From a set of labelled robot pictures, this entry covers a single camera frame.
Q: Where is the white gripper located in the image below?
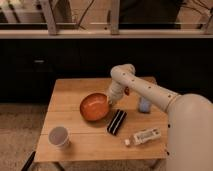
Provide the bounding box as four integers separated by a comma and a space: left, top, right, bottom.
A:
107, 81, 125, 106

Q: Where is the orange ceramic bowl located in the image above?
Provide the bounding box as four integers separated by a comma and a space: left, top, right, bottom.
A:
80, 93, 109, 121

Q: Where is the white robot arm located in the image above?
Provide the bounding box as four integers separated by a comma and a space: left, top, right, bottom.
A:
108, 64, 213, 171

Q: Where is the red chili pepper toy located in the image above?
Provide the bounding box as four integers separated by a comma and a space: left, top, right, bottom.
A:
124, 87, 130, 96

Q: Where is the black striped case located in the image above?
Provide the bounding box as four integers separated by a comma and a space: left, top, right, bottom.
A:
107, 109, 127, 135

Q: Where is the blue sponge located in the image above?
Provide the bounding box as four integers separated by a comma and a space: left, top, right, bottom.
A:
138, 97, 151, 113

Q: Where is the wooden folding table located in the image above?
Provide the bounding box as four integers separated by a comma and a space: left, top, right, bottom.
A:
35, 78, 168, 162

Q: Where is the white plastic bottle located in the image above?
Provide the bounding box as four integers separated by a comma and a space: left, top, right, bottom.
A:
124, 128, 161, 146

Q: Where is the white paper cup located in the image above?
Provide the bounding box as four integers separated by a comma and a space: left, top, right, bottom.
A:
48, 126, 70, 149

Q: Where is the dark cabinet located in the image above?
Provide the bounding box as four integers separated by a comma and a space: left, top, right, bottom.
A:
0, 38, 213, 102

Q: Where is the black table leg handle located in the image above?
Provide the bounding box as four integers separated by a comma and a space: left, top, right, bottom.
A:
21, 151, 36, 171

